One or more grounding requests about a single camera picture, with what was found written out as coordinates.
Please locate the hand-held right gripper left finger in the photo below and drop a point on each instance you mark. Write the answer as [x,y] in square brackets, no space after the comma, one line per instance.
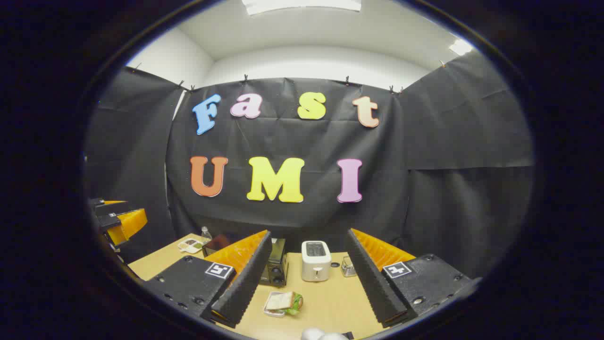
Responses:
[247,278]

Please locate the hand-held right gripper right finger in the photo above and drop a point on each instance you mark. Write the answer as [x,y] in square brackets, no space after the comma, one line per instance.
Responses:
[373,278]

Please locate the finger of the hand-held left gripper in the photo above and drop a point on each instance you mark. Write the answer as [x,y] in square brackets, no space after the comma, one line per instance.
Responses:
[111,208]
[127,224]

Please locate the black electric oven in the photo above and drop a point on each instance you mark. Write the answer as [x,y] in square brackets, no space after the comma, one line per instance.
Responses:
[276,269]

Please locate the sandwich with lettuce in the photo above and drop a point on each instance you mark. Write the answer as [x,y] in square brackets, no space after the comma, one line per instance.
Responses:
[285,301]

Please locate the white food tray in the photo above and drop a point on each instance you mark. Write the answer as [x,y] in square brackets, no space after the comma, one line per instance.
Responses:
[270,312]

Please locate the clear glass cup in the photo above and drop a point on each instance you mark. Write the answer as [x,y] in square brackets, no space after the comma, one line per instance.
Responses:
[348,268]

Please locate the white toaster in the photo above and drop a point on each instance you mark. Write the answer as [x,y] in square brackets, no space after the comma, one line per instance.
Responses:
[315,264]

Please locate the clear plastic bottle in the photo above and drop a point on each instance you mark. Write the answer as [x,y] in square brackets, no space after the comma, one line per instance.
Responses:
[206,234]

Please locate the white snack tray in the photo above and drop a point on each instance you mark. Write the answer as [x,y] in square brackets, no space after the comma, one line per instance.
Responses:
[190,245]

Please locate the black backdrop cloth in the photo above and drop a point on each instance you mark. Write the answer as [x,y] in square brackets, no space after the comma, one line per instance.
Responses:
[283,137]

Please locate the small ceiling light panel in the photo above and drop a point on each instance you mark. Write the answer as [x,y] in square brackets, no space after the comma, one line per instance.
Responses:
[460,46]

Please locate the large ceiling light panel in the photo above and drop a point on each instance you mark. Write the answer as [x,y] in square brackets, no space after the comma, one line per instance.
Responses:
[302,4]

